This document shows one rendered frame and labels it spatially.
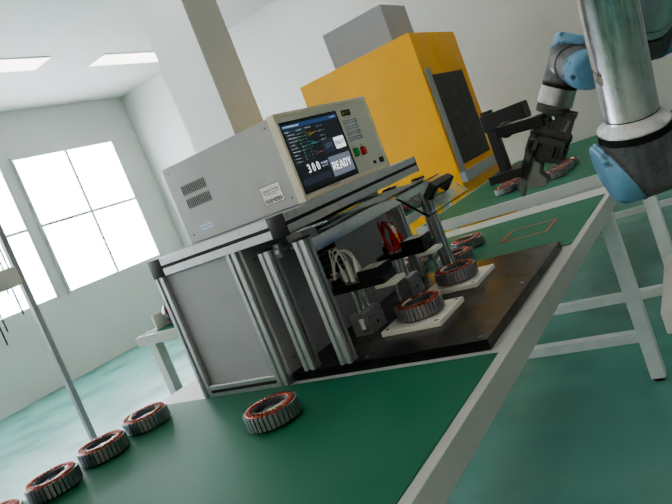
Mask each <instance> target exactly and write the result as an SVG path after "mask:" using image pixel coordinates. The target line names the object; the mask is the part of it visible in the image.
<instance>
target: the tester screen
mask: <svg viewBox="0 0 672 504"><path fill-rule="evenodd" d="M280 127H281V129H282V132H283V134H284V137H285V140H286V142H287V145H288V147H289V150H290V152H291V155H292V157H293V160H294V163H295V165H296V168H297V170H298V173H299V175H300V178H301V180H302V183H303V185H304V188H305V191H308V190H310V189H313V188H315V187H317V186H320V185H322V184H325V183H327V182H330V181H332V180H335V179H337V178H340V177H342V176H345V175H347V174H350V173H352V172H355V171H357V170H356V169H354V170H351V171H349V172H346V173H344V174H341V175H339V176H336V177H335V175H334V172H333V170H332V167H331V165H330V162H329V160H328V157H330V156H333V155H336V154H339V153H342V152H345V151H348V150H349V149H348V146H345V147H342V148H339V149H335V150H332V151H329V152H326V151H325V149H324V146H323V143H322V140H326V139H329V138H333V137H336V136H340V135H343V133H342V131H341V128H340V125H339V123H338V120H337V117H336V115H335V114H332V115H327V116H323V117H319V118H315V119H310V120H306V121H302V122H297V123H293V124H289V125H285V126H280ZM317 160H319V162H320V164H321V167H322V170H320V171H317V172H314V173H312V174H309V173H308V171H307V168H306V166H305V164H308V163H311V162H314V161H317ZM328 170H330V171H331V174H332V177H329V178H326V179H324V180H321V181H319V182H316V183H314V184H311V185H309V186H305V184H304V181H303V180H304V179H307V178H310V177H312V176H315V175H318V174H320V173H323V172H326V171H328Z"/></svg>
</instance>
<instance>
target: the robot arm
mask: <svg viewBox="0 0 672 504"><path fill-rule="evenodd" d="M576 4H577V8H578V12H579V17H580V21H581V25H582V29H583V34H584V35H583V34H577V33H571V32H562V31H560V32H557V33H556V34H555V36H554V39H553V43H552V45H551V47H550V53H549V57H548V61H547V65H546V69H545V72H544V76H543V81H542V84H541V88H540V91H539V95H538V99H537V101H538V103H537V107H536V110H537V111H539V112H542V113H541V114H537V115H534V116H530V117H527V118H524V119H520V120H517V121H513V122H503V123H501V124H500V125H499V126H498V127H496V128H495V129H494V133H495V137H496V138H501V137H502V138H508V137H510V136H511V135H513V134H516V133H519V132H523V131H527V130H530V129H532V130H531V131H530V134H531V135H530V136H529V138H528V141H527V144H526V147H525V155H524V159H523V163H522V167H521V174H520V183H519V189H520V192H521V196H523V197H524V196H525V195H526V192H527V190H528V187H545V186H546V185H547V184H548V183H549V182H550V180H551V177H550V175H549V174H547V173H546V172H545V171H544V165H545V162H547V163H551V164H552V163H553V164H557V165H560V163H561V162H562V161H563V160H566V157H567V153H568V150H569V147H570V143H571V141H572V138H573V136H572V134H571V132H572V128H573V125H574V121H575V119H576V118H577V115H578V112H575V111H571V110H570V108H572V106H573V102H574V99H575V95H576V91H577V89H581V90H592V89H595V88H596V90H597V94H598V99H599V103H600V107H601V112H602V116H603V122H602V123H601V124H600V126H599V127H598V129H597V138H598V142H599V143H598V144H597V143H595V144H594V145H593V146H591V147H590V149H589V155H590V158H591V161H592V164H593V166H594V169H595V171H596V173H597V175H598V177H599V179H600V181H601V182H602V184H603V186H604V187H605V189H606V190H607V192H608V193H609V195H610V196H611V197H612V198H613V199H614V200H615V201H616V202H618V203H621V204H629V203H632V202H636V201H639V200H642V199H643V200H646V199H647V198H648V197H651V196H654V195H657V194H660V193H663V192H666V191H669V190H672V113H671V111H670V110H668V109H666V108H664V107H662V106H660V104H659V99H658V94H657V89H656V83H655V78H654V73H653V68H652V62H651V61H652V60H654V59H660V58H662V57H664V56H665V55H667V54H669V53H671V52H672V0H576ZM552 116H554V117H555V120H553V119H552ZM570 136H571V137H570Z"/></svg>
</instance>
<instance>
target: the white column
mask: <svg viewBox="0 0 672 504"><path fill-rule="evenodd" d="M133 2H134V4H135V7H136V9H137V11H138V14H139V16H140V19H141V21H142V24H143V26H144V28H145V31H146V33H147V36H148V38H149V41H150V43H151V46H152V48H153V50H154V53H155V55H156V58H157V60H158V63H159V65H160V67H161V70H162V72H163V75H164V77H165V80H166V82H167V84H168V87H169V89H170V92H171V94H172V97H173V99H174V101H175V104H176V106H177V109H178V111H179V114H180V116H181V119H182V121H183V123H184V126H185V128H186V131H187V133H188V136H189V138H190V140H191V143H192V145H193V148H194V150H195V153H196V154H197V153H199V152H201V151H203V150H205V149H207V148H209V147H211V146H213V145H215V144H217V143H219V142H221V141H223V140H225V139H227V138H229V137H231V136H233V135H235V134H237V133H239V132H241V131H243V130H245V129H247V128H249V127H251V126H253V125H255V124H257V123H259V122H261V121H263V118H262V115H261V113H260V110H259V108H258V105H257V103H256V100H255V98H254V95H253V93H252V90H251V88H250V85H249V82H248V80H247V77H246V75H245V72H244V70H243V67H242V65H241V62H240V60H239V57H238V55H237V52H236V50H235V47H234V45H233V42H232V39H231V37H230V34H229V32H228V29H227V27H226V24H225V22H224V19H223V17H222V14H221V12H220V9H219V7H218V4H217V2H216V0H133Z"/></svg>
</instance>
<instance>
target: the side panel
mask: <svg viewBox="0 0 672 504"><path fill-rule="evenodd" d="M155 283H156V285H157V287H158V289H159V292H160V294H161V296H162V299H163V301H164V303H165V306H166V308H167V310H168V313H169V315H170V317H171V320H172V322H173V324H174V327H175V329H176V331H177V334H178V336H179V338H180V341H181V343H182V345H183V348H184V350H185V352H186V355H187V357H188V359H189V362H190V364H191V366H192V369H193V371H194V373H195V376H196V378H197V380H198V383H199V385H200V387H201V390H202V392H203V394H204V397H205V399H206V398H212V397H218V396H225V395H231V394H237V393H244V392H250V391H256V390H263V389H269V388H275V387H282V386H288V385H291V382H294V381H296V379H295V377H294V374H291V375H288V374H287V371H286V369H285V366H284V364H283V361H282V359H281V356H280V354H279V352H278V349H277V347H276V344H275V342H274V339H273V337H272V335H271V332H270V330H269V327H268V325H267V322H266V320H265V317H264V315H263V313H262V310H261V308H260V305H259V303H258V300H257V298H256V296H255V293H254V291H253V288H252V286H251V283H250V281H249V279H248V276H247V274H246V271H245V269H244V266H243V264H242V261H241V259H240V257H239V254H238V252H235V253H232V254H229V255H226V256H223V257H221V258H218V259H215V260H212V261H209V262H206V263H203V264H200V265H197V266H194V267H191V268H188V269H185V270H182V271H179V272H176V273H174V274H171V275H168V276H165V277H162V278H159V279H156V280H155Z"/></svg>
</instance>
